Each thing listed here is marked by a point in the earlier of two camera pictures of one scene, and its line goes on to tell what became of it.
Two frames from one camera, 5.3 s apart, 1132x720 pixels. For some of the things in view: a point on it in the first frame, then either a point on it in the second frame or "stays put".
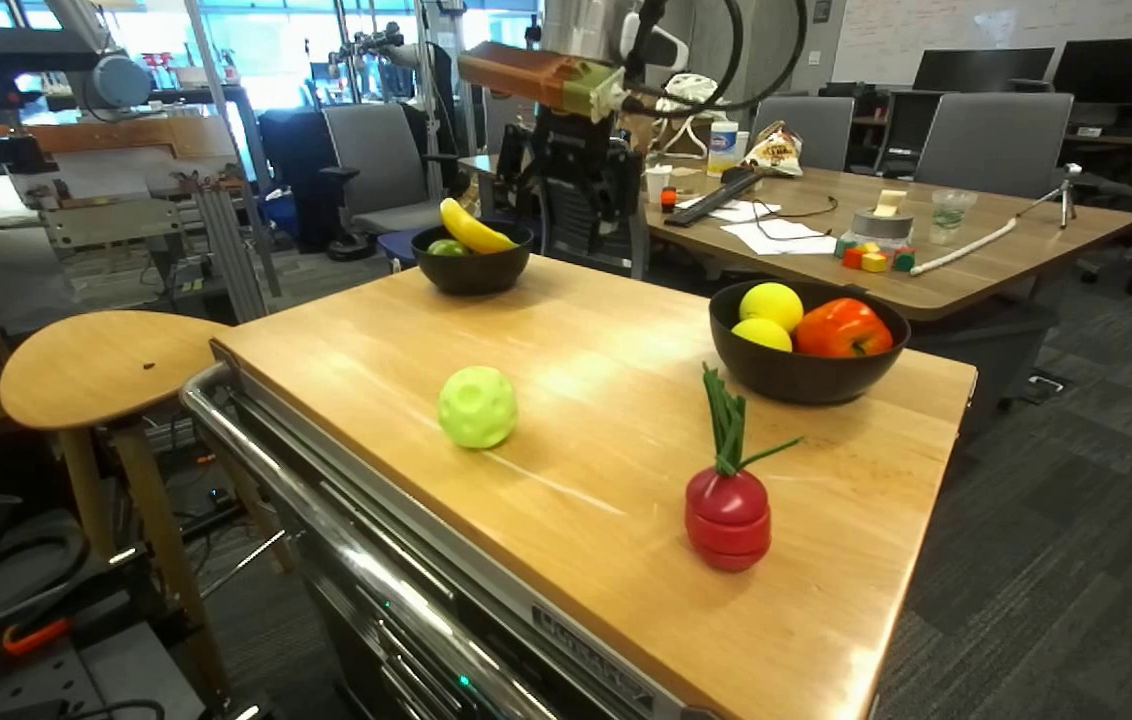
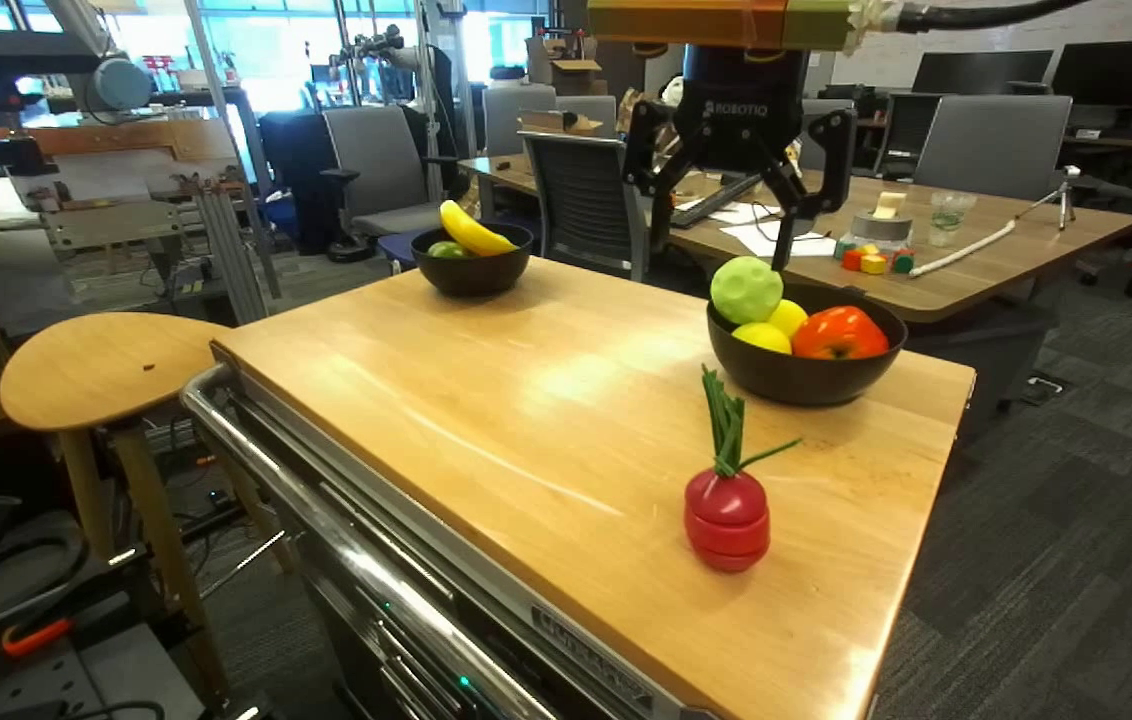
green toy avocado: x=440 y=246 stays put
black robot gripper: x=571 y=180 -> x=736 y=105
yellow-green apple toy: x=477 y=405 -> x=747 y=288
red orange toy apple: x=843 y=327 stays put
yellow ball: x=766 y=333 stays put
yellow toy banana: x=477 y=239 stays put
